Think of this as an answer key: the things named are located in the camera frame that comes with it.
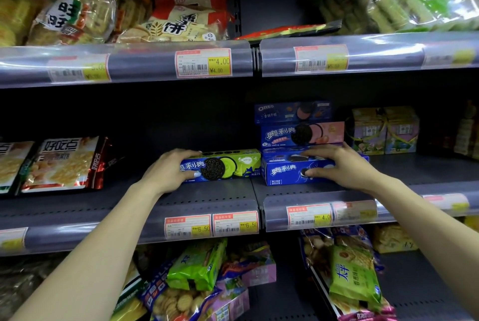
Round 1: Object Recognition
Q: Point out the blue round biscuit bag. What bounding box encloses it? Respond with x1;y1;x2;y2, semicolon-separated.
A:
138;260;222;321

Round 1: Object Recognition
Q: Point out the clear yellow biscuit packet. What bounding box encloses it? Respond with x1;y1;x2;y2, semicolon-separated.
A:
454;101;479;161

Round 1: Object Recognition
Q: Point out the pastel ribboned gift box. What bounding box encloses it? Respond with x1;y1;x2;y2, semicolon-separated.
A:
345;107;388;156
384;106;420;155

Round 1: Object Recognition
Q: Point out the beige cracker packet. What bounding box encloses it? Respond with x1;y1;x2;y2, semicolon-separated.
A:
0;141;35;196

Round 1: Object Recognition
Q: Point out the grey shelf with clear rail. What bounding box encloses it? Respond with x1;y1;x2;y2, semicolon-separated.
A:
0;40;255;89
251;153;479;233
0;178;261;258
258;31;479;78

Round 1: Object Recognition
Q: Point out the blue green cookie box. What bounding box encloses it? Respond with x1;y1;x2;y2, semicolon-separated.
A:
180;149;262;183

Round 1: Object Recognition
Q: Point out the green yellow snack packet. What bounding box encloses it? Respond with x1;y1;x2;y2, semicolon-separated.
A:
110;260;151;321

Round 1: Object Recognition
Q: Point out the flat red green packet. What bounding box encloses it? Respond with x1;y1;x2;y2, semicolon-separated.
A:
235;20;343;41

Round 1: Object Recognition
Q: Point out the person's left forearm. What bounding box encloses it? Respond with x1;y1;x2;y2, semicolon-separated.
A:
10;181;166;321

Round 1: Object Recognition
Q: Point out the yellow rice cracker bag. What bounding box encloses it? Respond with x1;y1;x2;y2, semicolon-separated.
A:
0;0;39;47

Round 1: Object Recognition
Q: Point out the clear rice cracker bag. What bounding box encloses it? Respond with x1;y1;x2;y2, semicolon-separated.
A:
26;0;121;47

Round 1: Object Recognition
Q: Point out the person's left hand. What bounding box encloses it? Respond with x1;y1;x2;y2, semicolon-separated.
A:
141;149;203;196

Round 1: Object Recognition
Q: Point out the dark blue cookie box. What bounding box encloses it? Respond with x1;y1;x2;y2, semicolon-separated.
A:
254;100;334;125

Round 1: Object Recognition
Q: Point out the red cracker packet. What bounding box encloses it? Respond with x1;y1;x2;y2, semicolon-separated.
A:
20;136;114;195

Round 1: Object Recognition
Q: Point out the blue white cookie box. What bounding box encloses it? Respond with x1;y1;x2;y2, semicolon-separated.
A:
260;147;369;187

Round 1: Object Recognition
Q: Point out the person's right forearm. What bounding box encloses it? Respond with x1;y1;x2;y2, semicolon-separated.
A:
370;167;479;318

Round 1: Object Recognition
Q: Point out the blue pink cookie box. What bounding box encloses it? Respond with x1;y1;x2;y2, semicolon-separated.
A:
260;121;345;150

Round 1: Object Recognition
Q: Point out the pink biscuit box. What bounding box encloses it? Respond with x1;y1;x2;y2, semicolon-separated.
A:
220;241;278;288
201;279;251;321

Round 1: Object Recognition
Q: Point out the person's right hand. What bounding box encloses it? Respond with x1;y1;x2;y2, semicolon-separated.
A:
299;143;381;195

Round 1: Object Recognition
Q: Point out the dark clear snack bag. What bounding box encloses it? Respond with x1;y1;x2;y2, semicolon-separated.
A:
0;255;66;321

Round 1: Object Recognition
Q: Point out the green cracker packet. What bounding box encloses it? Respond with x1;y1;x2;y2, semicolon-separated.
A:
166;238;228;292
329;244;383;313

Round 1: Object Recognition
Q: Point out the red white biscuit bag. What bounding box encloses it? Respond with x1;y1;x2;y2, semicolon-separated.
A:
116;0;233;44

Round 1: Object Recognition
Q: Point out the white yellow price label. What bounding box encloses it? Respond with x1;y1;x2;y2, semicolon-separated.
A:
46;54;112;83
286;203;334;230
164;214;213;240
293;44;350;73
422;47;477;70
175;48;233;79
332;200;379;225
422;193;471;215
212;211;260;237
0;227;29;252

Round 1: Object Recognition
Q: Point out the blue clear biscuit bag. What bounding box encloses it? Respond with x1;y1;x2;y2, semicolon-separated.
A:
299;225;387;278

